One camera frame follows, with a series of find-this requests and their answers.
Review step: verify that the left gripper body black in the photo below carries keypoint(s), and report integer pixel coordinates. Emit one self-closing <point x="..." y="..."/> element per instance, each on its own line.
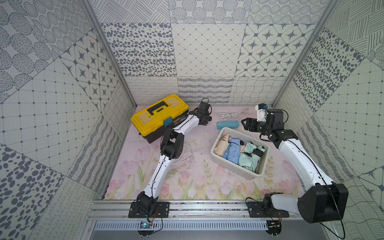
<point x="202" y="109"/>

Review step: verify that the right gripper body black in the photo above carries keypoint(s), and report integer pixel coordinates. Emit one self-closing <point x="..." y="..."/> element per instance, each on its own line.
<point x="262" y="127"/>

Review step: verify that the mint green umbrella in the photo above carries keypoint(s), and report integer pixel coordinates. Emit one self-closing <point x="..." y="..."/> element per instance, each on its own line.
<point x="251" y="156"/>

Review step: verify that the beige umbrella black stripes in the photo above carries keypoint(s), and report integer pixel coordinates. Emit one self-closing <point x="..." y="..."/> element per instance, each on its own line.
<point x="222" y="145"/>

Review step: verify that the white plastic storage box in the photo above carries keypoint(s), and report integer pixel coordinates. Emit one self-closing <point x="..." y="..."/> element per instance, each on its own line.
<point x="235" y="167"/>

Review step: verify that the periwinkle blue umbrella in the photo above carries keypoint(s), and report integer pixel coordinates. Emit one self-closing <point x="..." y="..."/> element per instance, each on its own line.
<point x="235" y="148"/>

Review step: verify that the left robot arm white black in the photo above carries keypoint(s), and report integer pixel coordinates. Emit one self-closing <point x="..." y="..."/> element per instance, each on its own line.
<point x="171" y="148"/>

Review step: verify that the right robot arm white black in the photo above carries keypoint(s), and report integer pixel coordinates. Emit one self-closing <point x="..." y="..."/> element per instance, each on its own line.
<point x="323" y="200"/>

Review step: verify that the teal rectangular case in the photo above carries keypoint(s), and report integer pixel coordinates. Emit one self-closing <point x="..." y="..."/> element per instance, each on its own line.
<point x="227" y="124"/>

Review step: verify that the yellow black toolbox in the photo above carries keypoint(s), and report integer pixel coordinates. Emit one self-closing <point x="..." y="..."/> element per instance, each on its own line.
<point x="153" y="121"/>

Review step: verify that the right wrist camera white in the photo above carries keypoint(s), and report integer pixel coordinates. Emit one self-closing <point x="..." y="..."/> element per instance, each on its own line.
<point x="261" y="112"/>

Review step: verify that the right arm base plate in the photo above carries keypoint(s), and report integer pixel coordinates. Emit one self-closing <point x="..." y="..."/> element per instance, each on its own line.
<point x="267" y="209"/>

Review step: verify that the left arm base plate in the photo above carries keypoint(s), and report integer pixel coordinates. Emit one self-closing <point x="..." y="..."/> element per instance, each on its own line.
<point x="157" y="209"/>

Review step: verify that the white slotted cable duct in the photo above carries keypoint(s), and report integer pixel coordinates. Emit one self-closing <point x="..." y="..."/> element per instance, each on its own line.
<point x="182" y="225"/>

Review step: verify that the aluminium mounting rail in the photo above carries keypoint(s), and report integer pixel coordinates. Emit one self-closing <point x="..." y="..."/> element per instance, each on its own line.
<point x="180" y="210"/>

